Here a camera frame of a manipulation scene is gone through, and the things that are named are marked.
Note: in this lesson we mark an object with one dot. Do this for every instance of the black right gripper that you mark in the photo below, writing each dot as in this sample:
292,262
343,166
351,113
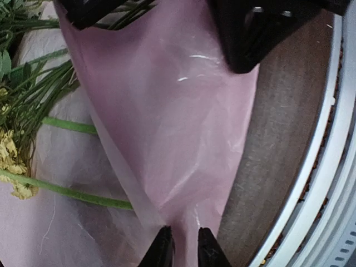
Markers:
248,30

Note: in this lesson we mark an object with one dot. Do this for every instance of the pink wrapping paper sheet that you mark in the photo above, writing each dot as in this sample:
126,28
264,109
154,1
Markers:
172,122

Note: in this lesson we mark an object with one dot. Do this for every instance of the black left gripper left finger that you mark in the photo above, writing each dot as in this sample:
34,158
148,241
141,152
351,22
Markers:
161,251

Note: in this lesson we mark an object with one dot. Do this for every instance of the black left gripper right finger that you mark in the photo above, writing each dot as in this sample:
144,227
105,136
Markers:
209,252

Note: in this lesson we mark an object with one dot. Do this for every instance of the aluminium front rail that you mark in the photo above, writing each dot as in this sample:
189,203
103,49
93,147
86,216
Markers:
317,224

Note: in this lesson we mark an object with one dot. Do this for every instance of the yellow fake flower sprig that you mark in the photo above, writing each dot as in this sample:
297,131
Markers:
27,96

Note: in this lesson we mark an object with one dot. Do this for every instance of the pink fake flower stem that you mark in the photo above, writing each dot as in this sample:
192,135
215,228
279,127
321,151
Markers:
70,125

